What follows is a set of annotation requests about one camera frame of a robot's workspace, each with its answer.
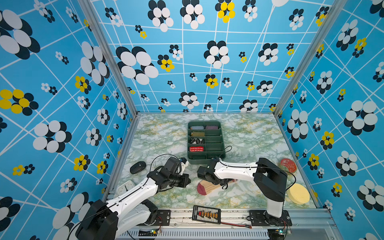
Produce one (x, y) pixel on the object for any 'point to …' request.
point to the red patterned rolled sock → (196, 148)
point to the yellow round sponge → (298, 193)
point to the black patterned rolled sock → (195, 140)
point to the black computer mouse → (137, 167)
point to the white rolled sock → (197, 127)
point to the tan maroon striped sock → (206, 186)
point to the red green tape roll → (288, 165)
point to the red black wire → (249, 226)
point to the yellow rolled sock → (200, 134)
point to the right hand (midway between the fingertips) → (230, 175)
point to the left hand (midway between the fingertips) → (191, 181)
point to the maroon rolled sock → (212, 127)
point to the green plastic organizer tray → (205, 142)
